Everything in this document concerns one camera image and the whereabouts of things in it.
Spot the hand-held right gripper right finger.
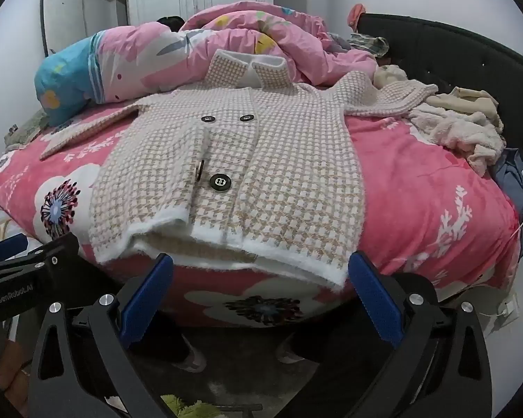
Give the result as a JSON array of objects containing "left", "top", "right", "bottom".
[{"left": 348, "top": 250, "right": 493, "bottom": 418}]

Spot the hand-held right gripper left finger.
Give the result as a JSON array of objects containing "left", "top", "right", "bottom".
[{"left": 28, "top": 253, "right": 174, "bottom": 418}]

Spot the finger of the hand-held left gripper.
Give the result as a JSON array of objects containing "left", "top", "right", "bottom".
[{"left": 0, "top": 232, "right": 80, "bottom": 278}]

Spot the beige houndstooth knit coat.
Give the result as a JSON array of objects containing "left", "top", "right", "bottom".
[{"left": 39, "top": 49, "right": 439, "bottom": 290}]

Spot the person's left hand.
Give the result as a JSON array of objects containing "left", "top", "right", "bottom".
[{"left": 0, "top": 340, "right": 31, "bottom": 405}]

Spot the person's left shoe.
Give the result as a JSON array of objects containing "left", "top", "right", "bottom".
[{"left": 174, "top": 335, "right": 207, "bottom": 373}]

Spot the person's shoe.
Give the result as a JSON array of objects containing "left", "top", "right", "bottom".
[
  {"left": 274, "top": 335, "right": 314, "bottom": 364},
  {"left": 174, "top": 335, "right": 207, "bottom": 373}
]

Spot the person's right shoe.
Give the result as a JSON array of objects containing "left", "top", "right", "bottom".
[{"left": 274, "top": 335, "right": 314, "bottom": 364}]

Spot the grey-green cloth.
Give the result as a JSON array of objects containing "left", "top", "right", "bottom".
[{"left": 4, "top": 111, "right": 48, "bottom": 149}]

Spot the green fuzzy garment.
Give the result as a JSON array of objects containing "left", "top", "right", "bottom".
[{"left": 160, "top": 394, "right": 221, "bottom": 418}]

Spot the pink floral blanket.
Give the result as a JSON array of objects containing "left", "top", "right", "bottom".
[{"left": 0, "top": 100, "right": 521, "bottom": 329}]

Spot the blue denim garment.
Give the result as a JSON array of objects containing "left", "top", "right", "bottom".
[{"left": 490, "top": 148, "right": 523, "bottom": 257}]

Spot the smooth beige garment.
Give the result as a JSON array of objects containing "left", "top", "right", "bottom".
[{"left": 427, "top": 88, "right": 504, "bottom": 136}]

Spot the white board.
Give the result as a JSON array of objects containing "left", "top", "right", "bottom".
[{"left": 40, "top": 0, "right": 88, "bottom": 57}]

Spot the pink printed quilt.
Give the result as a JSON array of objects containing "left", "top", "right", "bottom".
[{"left": 34, "top": 0, "right": 378, "bottom": 127}]

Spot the plaid cloth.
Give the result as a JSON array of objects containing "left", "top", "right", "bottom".
[{"left": 349, "top": 32, "right": 391, "bottom": 58}]

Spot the black bed headboard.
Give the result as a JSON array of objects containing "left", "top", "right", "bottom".
[{"left": 356, "top": 12, "right": 523, "bottom": 245}]

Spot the dark object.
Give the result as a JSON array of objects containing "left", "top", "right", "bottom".
[{"left": 157, "top": 16, "right": 184, "bottom": 33}]

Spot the orange cloth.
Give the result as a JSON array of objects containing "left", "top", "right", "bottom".
[{"left": 348, "top": 3, "right": 367, "bottom": 31}]

